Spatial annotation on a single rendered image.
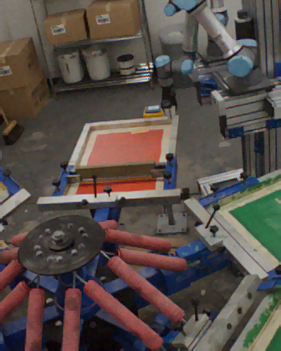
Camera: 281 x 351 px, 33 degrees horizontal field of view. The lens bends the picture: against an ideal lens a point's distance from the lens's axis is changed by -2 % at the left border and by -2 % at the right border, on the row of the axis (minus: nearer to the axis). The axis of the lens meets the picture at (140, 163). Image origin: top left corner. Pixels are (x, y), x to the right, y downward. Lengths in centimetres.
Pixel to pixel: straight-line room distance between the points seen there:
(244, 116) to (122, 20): 308
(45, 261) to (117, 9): 416
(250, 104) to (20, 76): 340
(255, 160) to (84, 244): 177
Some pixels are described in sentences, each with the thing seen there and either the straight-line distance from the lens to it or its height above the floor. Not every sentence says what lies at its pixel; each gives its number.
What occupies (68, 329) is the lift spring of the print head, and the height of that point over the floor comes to 120.
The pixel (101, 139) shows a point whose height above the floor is 96.
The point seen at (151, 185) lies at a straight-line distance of 243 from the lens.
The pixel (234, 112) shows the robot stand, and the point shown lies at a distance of 262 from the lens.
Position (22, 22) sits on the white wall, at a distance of 633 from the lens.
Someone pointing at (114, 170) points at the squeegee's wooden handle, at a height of 104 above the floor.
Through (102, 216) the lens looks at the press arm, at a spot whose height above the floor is 104.
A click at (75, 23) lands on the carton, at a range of 565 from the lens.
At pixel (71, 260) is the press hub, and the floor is 131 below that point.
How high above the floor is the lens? 235
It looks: 32 degrees down
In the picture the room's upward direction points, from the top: 11 degrees counter-clockwise
